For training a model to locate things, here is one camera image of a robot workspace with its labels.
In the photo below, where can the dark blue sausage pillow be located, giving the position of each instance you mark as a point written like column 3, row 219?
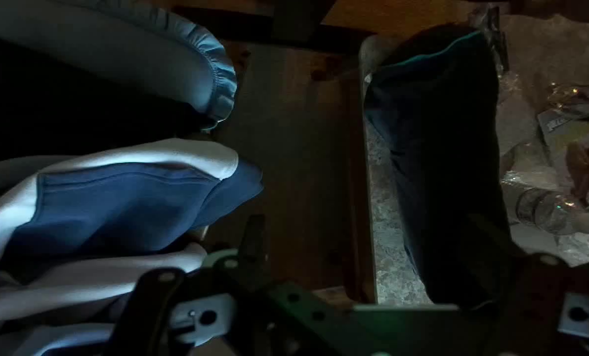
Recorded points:
column 434, row 103

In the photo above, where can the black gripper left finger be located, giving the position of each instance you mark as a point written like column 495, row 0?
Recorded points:
column 145, row 328

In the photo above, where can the crumpled plastic packaging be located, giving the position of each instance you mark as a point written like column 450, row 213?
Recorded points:
column 546, row 182

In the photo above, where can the light blue seat cushion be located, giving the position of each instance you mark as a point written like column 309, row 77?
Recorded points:
column 129, row 41

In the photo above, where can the blue and white jacket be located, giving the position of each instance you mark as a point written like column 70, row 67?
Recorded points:
column 78, row 231

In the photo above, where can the wooden chair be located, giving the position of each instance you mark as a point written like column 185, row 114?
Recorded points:
column 329, row 195

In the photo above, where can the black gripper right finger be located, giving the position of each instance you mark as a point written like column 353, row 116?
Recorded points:
column 527, row 288

